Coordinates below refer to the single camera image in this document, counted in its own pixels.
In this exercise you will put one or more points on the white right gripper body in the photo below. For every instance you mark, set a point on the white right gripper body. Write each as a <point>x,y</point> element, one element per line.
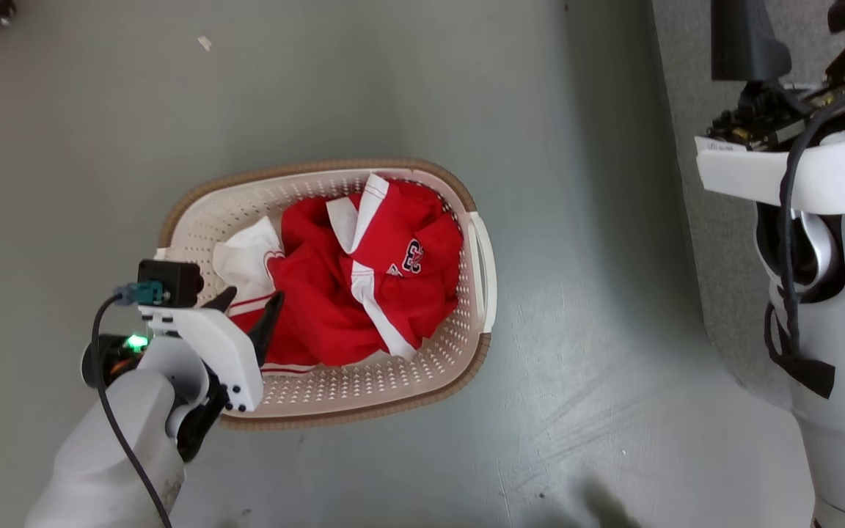
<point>745,172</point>

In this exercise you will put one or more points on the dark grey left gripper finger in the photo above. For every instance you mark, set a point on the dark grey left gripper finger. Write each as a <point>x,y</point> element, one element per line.
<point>267,326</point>
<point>221,301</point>

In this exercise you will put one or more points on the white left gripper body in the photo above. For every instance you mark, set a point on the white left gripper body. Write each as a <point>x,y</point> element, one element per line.
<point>221,345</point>

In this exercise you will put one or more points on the red shorts with number print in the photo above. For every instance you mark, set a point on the red shorts with number print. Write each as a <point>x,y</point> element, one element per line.
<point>393,293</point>

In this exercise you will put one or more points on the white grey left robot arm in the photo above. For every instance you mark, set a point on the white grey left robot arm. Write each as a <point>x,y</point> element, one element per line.
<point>107,455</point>

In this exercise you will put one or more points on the cream perforated laundry basket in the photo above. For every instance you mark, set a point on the cream perforated laundry basket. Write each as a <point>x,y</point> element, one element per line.
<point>364,389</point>

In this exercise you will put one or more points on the grey fabric sofa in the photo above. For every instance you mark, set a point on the grey fabric sofa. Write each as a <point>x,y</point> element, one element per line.
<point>686,88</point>

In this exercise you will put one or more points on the small white paper scrap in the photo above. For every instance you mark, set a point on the small white paper scrap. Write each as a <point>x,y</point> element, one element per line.
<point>205,42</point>

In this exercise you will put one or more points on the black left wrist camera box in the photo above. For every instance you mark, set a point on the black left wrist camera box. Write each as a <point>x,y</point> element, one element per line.
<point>172,281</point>

